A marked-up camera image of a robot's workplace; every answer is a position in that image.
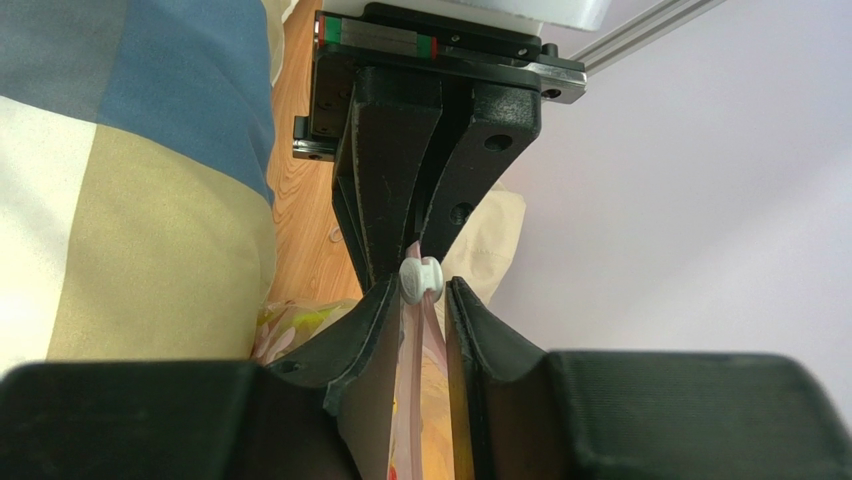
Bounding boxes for clear zip top bag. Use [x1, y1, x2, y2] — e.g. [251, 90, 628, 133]
[251, 240, 457, 480]

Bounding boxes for aluminium frame rail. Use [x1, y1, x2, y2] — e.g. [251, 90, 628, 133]
[571, 0, 724, 77]

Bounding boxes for plaid pillow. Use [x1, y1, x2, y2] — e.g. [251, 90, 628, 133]
[1, 1, 294, 372]

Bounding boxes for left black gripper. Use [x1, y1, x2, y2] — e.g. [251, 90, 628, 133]
[292, 1, 587, 292]

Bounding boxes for beige bucket hat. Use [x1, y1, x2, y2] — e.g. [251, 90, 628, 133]
[442, 182, 526, 304]

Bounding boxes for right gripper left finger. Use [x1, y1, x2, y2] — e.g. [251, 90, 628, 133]
[0, 274, 403, 480]

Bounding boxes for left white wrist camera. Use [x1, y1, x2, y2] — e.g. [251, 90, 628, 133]
[457, 0, 611, 31]

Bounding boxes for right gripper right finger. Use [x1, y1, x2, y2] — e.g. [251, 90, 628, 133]
[444, 277, 851, 479]

